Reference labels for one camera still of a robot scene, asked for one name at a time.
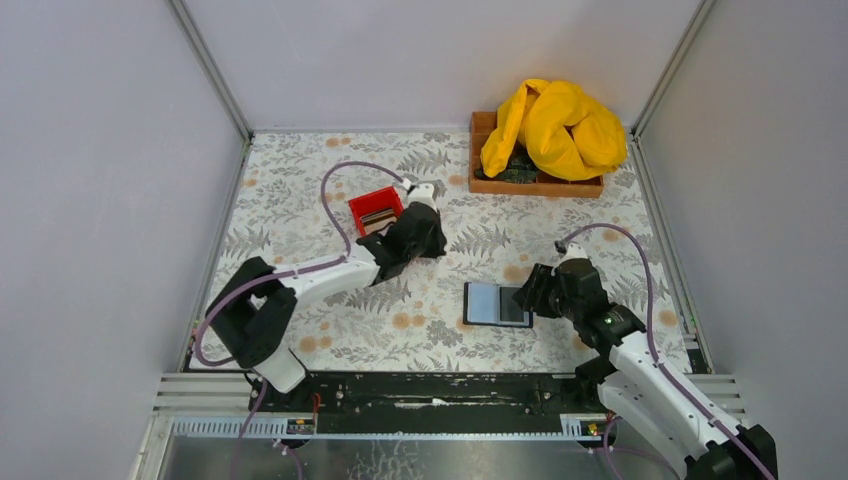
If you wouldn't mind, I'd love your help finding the red plastic bin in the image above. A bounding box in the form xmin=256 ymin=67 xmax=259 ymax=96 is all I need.
xmin=348 ymin=186 xmax=404 ymax=237

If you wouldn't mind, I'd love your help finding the grey metallic card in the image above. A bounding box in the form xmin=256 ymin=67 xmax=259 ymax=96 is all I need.
xmin=498 ymin=286 xmax=533 ymax=328

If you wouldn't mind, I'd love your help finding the black card holder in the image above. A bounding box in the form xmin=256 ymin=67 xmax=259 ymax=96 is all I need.
xmin=462 ymin=282 xmax=534 ymax=329

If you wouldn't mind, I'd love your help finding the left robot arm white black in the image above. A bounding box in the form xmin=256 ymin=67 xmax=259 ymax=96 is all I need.
xmin=204 ymin=202 xmax=446 ymax=393

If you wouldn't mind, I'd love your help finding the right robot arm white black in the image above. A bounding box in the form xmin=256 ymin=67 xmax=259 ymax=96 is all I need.
xmin=513 ymin=258 xmax=778 ymax=479

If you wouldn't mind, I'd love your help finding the floral table mat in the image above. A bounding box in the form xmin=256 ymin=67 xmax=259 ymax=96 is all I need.
xmin=209 ymin=132 xmax=691 ymax=372

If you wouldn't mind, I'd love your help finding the dark green object in tray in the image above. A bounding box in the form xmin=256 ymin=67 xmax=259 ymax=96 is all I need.
xmin=473 ymin=147 xmax=540 ymax=184

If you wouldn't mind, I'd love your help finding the wooden tray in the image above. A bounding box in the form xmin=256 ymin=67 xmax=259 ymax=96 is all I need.
xmin=468 ymin=111 xmax=604 ymax=199

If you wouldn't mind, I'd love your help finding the yellow cloth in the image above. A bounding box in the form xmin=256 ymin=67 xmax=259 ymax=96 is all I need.
xmin=480 ymin=79 xmax=627 ymax=181

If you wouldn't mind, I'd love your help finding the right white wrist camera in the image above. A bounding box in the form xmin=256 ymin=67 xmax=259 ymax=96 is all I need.
xmin=555 ymin=240 xmax=588 ymax=262

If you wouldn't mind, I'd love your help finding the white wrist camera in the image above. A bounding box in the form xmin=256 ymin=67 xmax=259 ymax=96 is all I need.
xmin=403 ymin=179 xmax=438 ymax=211
xmin=555 ymin=240 xmax=588 ymax=262

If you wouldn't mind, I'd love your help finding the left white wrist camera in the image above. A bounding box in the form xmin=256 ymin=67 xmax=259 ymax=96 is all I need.
xmin=403 ymin=179 xmax=438 ymax=211

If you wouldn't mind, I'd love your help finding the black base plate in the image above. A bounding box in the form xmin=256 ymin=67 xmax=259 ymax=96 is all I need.
xmin=248 ymin=371 xmax=613 ymax=436

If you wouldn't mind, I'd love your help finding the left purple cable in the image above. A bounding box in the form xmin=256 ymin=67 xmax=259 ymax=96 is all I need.
xmin=192 ymin=160 xmax=413 ymax=368

